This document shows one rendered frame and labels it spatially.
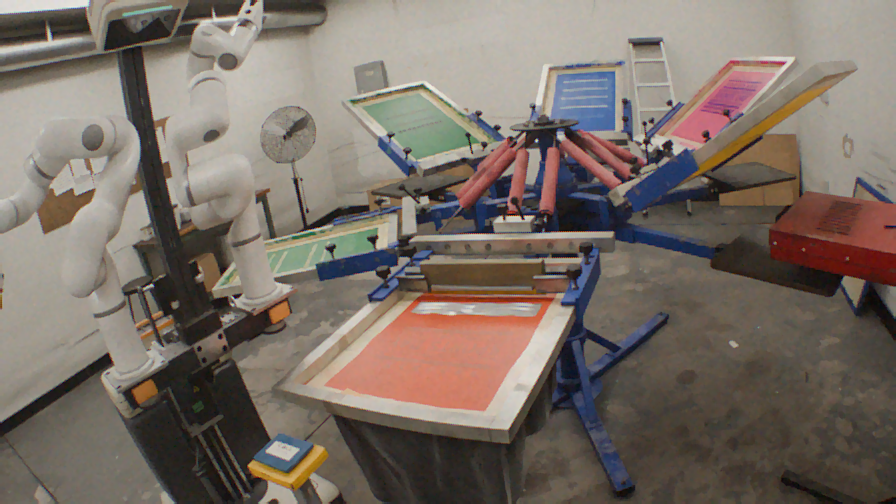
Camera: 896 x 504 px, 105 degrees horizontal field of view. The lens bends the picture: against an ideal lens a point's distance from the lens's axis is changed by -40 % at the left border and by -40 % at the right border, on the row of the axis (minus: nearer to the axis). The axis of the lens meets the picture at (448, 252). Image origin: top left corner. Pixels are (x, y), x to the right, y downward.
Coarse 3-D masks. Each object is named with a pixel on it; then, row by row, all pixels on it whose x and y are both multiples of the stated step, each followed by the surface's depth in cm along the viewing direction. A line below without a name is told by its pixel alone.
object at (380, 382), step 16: (416, 304) 156; (400, 320) 147; (416, 320) 146; (432, 320) 144; (448, 320) 143; (464, 320) 141; (384, 336) 140; (368, 352) 132; (352, 368) 125; (368, 368) 124; (384, 368) 123; (336, 384) 119; (352, 384) 118; (368, 384) 117; (384, 384) 116; (400, 384) 116
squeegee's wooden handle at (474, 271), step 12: (420, 264) 156; (432, 264) 154; (444, 264) 152; (456, 264) 151; (468, 264) 149; (480, 264) 148; (492, 264) 146; (504, 264) 145; (516, 264) 143; (528, 264) 141; (540, 264) 140; (432, 276) 155; (444, 276) 154; (456, 276) 152; (468, 276) 151; (480, 276) 149; (492, 276) 147; (504, 276) 146; (516, 276) 144; (528, 276) 143
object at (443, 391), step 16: (544, 304) 140; (480, 320) 139; (496, 320) 137; (512, 320) 135; (528, 320) 134; (512, 336) 127; (528, 336) 126; (512, 352) 120; (496, 368) 115; (416, 384) 115; (432, 384) 114; (448, 384) 112; (464, 384) 111; (480, 384) 110; (496, 384) 109; (400, 400) 109; (416, 400) 108; (432, 400) 107; (448, 400) 106; (464, 400) 105; (480, 400) 104
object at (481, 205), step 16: (512, 176) 247; (576, 176) 244; (496, 192) 242; (576, 192) 212; (608, 192) 219; (480, 208) 212; (496, 208) 218; (528, 208) 194; (576, 208) 209; (592, 208) 202; (608, 208) 188; (624, 208) 193; (480, 224) 214; (608, 224) 190
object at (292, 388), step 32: (352, 320) 144; (320, 352) 128; (544, 352) 111; (288, 384) 115; (352, 416) 104; (384, 416) 100; (416, 416) 97; (448, 416) 95; (480, 416) 93; (512, 416) 91
